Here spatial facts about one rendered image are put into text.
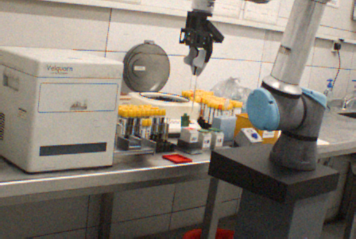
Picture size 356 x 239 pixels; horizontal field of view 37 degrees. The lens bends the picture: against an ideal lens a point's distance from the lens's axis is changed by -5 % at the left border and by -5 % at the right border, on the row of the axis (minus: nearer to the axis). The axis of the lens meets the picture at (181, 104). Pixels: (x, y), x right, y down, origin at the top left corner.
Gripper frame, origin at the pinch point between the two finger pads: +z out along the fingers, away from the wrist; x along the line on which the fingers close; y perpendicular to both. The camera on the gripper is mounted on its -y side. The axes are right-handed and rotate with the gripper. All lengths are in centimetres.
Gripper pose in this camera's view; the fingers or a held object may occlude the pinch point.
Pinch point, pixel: (197, 71)
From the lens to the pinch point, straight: 187.2
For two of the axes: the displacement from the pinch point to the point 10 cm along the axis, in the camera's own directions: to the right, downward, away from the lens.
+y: -6.8, 0.2, -7.3
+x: 7.2, 2.1, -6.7
